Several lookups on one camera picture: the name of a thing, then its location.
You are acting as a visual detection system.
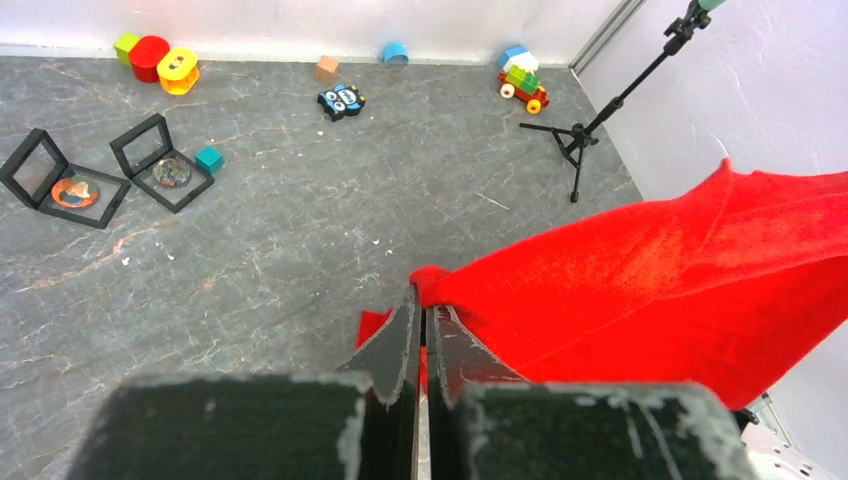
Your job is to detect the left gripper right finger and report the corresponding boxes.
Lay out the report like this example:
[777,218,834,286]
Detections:
[426,306,756,479]

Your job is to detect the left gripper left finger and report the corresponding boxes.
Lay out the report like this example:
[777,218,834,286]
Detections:
[68,287,422,479]

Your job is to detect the red t-shirt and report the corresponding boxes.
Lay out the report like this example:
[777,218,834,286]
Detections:
[356,158,848,412]

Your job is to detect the round orange brooch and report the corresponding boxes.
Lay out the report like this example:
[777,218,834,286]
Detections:
[51,175,100,209]

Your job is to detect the round dark brooch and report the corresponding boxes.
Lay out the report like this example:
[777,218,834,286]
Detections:
[152,156,192,188]

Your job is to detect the green microphone on tripod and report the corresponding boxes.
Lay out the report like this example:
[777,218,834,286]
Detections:
[519,0,725,203]

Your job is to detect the teal cube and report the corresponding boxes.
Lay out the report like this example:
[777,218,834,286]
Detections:
[194,146,225,175]

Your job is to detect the colourful brick toy car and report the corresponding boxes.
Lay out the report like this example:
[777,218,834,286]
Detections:
[497,45,550,115]

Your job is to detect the black display case right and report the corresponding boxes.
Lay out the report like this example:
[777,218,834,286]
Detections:
[109,113,214,214]

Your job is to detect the black display case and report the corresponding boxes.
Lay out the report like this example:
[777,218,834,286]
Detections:
[109,113,214,214]
[1,128,131,229]

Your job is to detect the brown wooden cube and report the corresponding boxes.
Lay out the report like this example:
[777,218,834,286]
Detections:
[314,55,340,85]

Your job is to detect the blue cylinder block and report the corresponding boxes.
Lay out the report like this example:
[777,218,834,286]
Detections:
[381,42,409,66]

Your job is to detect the black display case left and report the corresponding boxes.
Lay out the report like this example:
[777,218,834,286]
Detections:
[1,128,131,229]

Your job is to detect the red yellow green toy blocks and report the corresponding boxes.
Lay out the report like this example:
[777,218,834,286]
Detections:
[113,33,200,96]

